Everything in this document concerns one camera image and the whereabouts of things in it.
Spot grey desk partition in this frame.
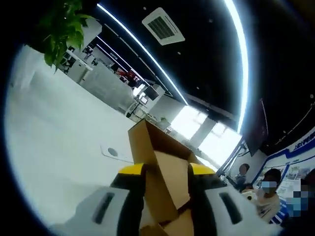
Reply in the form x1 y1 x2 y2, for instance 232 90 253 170
83 62 135 115

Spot white ceiling air conditioner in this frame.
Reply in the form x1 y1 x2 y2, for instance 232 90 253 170
141 7 186 46

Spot red display screen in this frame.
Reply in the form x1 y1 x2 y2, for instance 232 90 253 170
116 68 144 87

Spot green potted plant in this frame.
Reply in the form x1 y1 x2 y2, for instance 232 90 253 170
36 0 97 75

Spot dark hanging banner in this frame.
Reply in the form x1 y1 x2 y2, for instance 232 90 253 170
242 98 270 157

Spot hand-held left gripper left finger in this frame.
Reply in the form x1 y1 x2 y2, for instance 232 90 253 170
53 163 149 236

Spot blue white wall poster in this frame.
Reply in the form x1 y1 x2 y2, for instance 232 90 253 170
253 127 315 198

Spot black monitor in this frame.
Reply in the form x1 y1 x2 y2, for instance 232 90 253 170
143 86 160 101

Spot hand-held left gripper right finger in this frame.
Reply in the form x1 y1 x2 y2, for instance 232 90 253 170
187 163 283 236

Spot round table cable grommet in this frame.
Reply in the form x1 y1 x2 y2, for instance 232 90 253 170
100 145 131 162

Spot brown cardboard shoe box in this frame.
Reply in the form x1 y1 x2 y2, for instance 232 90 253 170
127 118 201 236

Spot ceiling light strip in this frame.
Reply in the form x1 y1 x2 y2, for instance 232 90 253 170
224 0 250 134
96 3 189 106

